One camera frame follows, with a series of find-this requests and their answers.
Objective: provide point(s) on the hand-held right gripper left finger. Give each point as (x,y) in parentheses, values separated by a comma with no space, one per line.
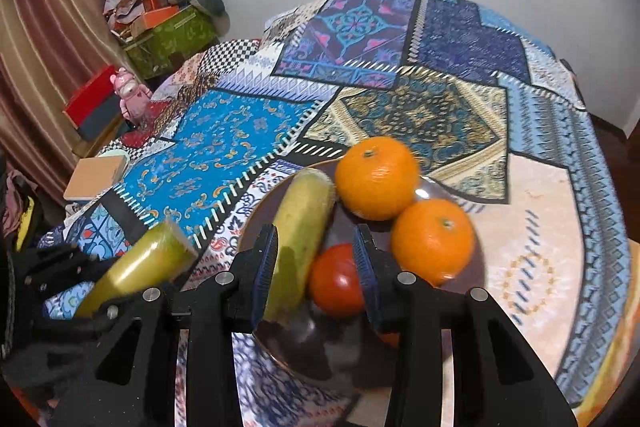
(265,277)

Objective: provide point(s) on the red tomato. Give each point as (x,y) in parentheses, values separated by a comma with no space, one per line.
(335,282)

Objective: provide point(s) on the pink toy figure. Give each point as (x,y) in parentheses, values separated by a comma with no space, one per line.
(131,94)

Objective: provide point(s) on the green patterned box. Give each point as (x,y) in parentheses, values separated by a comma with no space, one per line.
(175,37)

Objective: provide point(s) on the small orange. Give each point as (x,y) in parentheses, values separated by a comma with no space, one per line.
(390,338)

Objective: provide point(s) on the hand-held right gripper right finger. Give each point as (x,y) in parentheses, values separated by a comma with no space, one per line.
(365,277)

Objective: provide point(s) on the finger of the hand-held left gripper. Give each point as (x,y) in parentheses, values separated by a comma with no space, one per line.
(55,264)
(95,322)

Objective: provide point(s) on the striped brown curtain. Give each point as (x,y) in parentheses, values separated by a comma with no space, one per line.
(50,32)

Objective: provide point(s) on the large orange with sticker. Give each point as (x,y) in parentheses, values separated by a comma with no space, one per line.
(432,241)

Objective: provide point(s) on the patchwork blanket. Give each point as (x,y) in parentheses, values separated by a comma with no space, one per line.
(240,137)

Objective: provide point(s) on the orange box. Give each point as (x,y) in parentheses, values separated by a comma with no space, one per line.
(160,14)

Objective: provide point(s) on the tan cardboard box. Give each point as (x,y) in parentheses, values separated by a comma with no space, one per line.
(95,174)

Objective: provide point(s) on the red box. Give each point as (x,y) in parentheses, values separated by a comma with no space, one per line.
(90,94)

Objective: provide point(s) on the purple metal plate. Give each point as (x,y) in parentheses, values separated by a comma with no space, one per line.
(345,227)

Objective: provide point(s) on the large orange with stem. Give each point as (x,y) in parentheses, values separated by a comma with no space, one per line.
(377,179)

